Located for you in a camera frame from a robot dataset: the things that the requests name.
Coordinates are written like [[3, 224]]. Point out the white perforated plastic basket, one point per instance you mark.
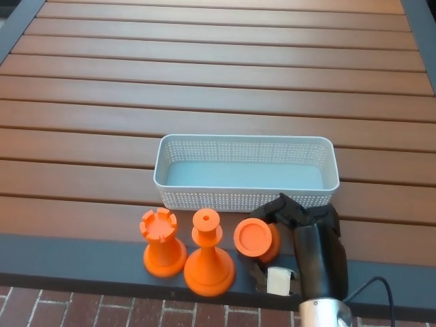
[[190, 199]]

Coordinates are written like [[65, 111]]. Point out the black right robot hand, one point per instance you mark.
[[320, 259]]

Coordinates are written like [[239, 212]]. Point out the orange slender chess piece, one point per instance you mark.
[[207, 265]]

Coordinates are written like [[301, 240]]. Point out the orange cup-top chess piece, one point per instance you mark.
[[253, 238]]

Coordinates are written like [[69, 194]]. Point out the orange rook chess piece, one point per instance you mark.
[[163, 252]]

